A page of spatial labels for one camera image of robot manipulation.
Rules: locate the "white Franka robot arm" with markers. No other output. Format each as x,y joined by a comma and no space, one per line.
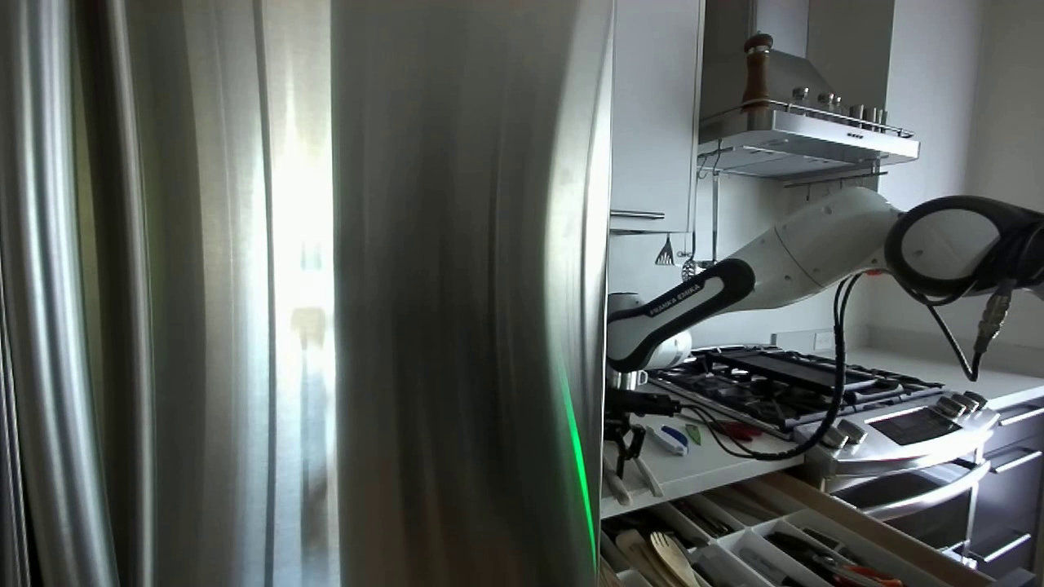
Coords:
804,255

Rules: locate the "wooden utensil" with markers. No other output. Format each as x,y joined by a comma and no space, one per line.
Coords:
636,555

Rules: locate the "stainless steel refrigerator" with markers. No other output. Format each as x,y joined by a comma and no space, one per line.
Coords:
326,294

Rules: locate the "brown wooden pepper mill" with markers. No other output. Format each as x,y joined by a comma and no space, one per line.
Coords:
759,70

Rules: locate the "white cutlery tray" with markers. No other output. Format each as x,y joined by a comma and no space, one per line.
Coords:
809,550

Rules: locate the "black gas cooktop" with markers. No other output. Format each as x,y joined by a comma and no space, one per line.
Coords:
784,382

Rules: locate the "white upper cabinet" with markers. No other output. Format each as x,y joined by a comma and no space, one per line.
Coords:
655,108

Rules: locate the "thin grey utensil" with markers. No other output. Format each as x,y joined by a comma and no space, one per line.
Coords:
618,487

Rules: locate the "stainless steel range hood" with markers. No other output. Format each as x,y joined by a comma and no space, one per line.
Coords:
795,132

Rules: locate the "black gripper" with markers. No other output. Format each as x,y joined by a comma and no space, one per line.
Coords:
629,398

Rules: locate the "metal wall rail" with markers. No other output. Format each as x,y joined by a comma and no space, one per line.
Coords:
712,212

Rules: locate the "wooden spoon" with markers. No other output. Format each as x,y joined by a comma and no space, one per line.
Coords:
645,475

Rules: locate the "small blue white item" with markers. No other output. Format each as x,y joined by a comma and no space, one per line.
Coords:
670,438

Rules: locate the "open cutlery drawer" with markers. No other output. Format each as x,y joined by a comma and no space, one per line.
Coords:
784,524

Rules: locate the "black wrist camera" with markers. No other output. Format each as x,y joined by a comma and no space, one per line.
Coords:
658,402

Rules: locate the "light wooden spatula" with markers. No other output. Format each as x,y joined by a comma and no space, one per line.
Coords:
674,555

